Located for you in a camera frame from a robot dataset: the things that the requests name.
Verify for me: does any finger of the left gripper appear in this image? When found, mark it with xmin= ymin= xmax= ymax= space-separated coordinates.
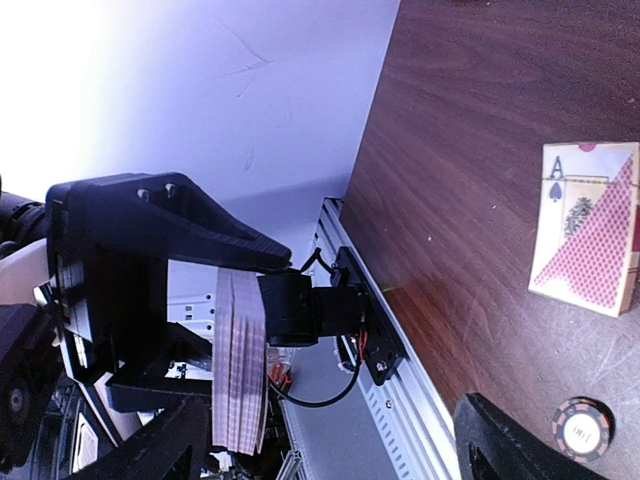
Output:
xmin=45 ymin=173 xmax=291 ymax=384
xmin=74 ymin=391 xmax=211 ymax=479

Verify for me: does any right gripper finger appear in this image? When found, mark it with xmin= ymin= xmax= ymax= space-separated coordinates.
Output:
xmin=454 ymin=393 xmax=600 ymax=480

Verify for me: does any red-backed card deck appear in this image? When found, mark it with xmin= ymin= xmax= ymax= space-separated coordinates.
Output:
xmin=211 ymin=268 xmax=267 ymax=455

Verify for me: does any black 100 chip stack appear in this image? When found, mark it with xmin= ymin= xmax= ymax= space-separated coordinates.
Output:
xmin=552 ymin=397 xmax=615 ymax=463

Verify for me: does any playing card box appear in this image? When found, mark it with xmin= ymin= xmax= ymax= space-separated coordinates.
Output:
xmin=529 ymin=142 xmax=639 ymax=317

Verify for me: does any front aluminium rail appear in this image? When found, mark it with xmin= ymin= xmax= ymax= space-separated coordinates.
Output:
xmin=279 ymin=197 xmax=461 ymax=480

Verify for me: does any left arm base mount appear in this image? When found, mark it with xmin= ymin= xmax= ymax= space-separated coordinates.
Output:
xmin=258 ymin=246 xmax=406 ymax=386

